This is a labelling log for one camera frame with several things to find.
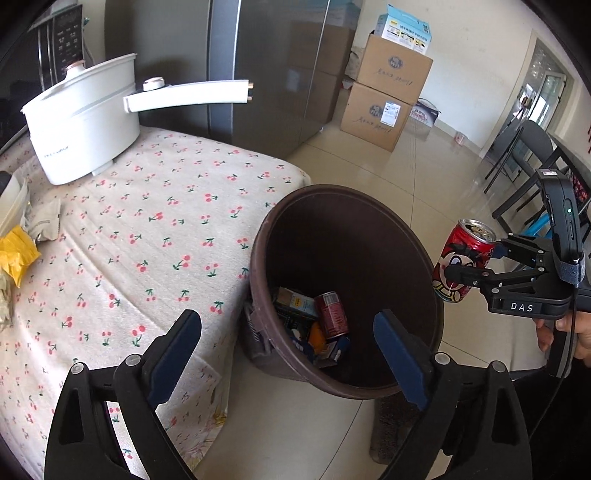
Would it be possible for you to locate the red cartoon drink can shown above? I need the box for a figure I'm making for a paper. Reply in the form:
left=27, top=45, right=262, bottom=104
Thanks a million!
left=432, top=218, right=497, bottom=303

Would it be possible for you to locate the red milk drink can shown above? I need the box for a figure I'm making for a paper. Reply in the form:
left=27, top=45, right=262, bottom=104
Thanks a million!
left=315, top=291, right=349, bottom=339

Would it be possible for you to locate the white tissue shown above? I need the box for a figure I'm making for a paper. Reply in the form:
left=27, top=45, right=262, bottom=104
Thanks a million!
left=0, top=271, right=15, bottom=330

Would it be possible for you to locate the yellow snack wrapper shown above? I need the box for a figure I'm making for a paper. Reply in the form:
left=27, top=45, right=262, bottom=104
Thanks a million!
left=0, top=225, right=41, bottom=287

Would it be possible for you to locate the white snack packet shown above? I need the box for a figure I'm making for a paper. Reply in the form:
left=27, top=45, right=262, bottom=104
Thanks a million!
left=28, top=198, right=61, bottom=243

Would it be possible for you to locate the dark blue snack box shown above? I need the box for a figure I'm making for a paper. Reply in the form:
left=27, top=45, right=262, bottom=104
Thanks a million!
left=287, top=322, right=351, bottom=368

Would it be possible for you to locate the black plastic tray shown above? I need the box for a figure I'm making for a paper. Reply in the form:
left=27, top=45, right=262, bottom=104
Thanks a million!
left=274, top=305, right=315, bottom=353

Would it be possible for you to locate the light blue milk carton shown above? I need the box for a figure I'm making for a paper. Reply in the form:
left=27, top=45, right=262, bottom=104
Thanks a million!
left=276, top=287, right=318, bottom=317

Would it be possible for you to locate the brown trash bin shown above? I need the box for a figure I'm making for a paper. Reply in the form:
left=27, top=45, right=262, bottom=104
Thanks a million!
left=239, top=184, right=444, bottom=400

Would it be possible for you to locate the person's right hand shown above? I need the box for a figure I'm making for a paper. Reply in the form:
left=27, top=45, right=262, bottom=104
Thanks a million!
left=534, top=312, right=591, bottom=367

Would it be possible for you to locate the black chair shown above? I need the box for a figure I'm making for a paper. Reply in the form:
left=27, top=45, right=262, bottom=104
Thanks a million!
left=484, top=120, right=576, bottom=233

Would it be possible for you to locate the cherry print tablecloth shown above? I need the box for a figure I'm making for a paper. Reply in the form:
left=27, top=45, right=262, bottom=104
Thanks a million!
left=1, top=128, right=310, bottom=479

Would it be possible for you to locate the white patterned bag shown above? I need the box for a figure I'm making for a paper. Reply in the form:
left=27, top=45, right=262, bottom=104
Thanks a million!
left=410, top=98, right=440, bottom=128

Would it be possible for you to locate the lower cardboard box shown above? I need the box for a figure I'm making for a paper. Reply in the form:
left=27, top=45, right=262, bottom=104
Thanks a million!
left=341, top=83, right=412, bottom=152

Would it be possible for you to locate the cardboard box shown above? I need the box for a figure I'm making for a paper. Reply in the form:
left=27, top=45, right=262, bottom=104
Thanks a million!
left=356, top=34, right=433, bottom=105
left=341, top=83, right=412, bottom=152

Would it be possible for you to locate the upper cardboard box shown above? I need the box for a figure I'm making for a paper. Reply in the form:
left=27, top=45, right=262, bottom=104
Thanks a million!
left=356, top=34, right=433, bottom=105

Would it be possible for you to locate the white electric cooking pot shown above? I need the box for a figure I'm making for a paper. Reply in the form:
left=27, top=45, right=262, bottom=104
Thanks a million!
left=21, top=53, right=253, bottom=186

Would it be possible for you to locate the light blue product box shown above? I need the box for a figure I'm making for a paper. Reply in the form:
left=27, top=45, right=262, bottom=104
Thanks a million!
left=375, top=4, right=432, bottom=55

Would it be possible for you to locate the grey refrigerator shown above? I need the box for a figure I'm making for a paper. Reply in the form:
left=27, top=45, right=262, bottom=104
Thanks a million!
left=104, top=0, right=363, bottom=158

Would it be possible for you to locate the black microwave oven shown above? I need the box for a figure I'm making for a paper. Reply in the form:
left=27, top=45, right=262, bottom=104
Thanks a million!
left=1, top=1, right=85, bottom=149

